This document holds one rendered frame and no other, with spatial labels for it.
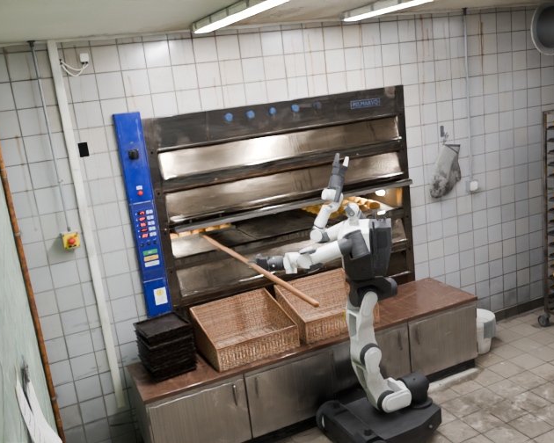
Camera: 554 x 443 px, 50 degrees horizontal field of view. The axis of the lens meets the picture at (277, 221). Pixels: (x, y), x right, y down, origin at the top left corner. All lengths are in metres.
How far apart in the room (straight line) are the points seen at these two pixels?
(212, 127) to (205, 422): 1.83
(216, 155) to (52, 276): 1.26
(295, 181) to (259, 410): 1.53
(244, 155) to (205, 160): 0.27
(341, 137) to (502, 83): 1.52
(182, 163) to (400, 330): 1.83
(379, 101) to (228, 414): 2.39
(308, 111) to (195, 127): 0.81
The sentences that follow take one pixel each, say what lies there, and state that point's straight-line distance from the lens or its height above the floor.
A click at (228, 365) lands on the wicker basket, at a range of 3.75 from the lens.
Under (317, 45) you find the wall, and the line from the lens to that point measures 4.21.
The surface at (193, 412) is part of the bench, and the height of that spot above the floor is 0.40.
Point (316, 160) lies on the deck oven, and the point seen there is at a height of 1.66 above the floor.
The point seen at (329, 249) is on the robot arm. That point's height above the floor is 1.34.
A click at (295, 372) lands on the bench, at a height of 0.45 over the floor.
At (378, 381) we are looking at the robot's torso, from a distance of 3.73.
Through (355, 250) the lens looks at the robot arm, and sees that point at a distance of 3.16.
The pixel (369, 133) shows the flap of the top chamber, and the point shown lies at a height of 1.79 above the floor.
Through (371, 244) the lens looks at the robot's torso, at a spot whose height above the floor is 1.30.
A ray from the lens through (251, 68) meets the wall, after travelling 3.99.
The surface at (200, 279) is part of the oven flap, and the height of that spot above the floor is 1.01.
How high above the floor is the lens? 2.24
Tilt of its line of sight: 13 degrees down
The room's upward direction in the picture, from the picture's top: 7 degrees counter-clockwise
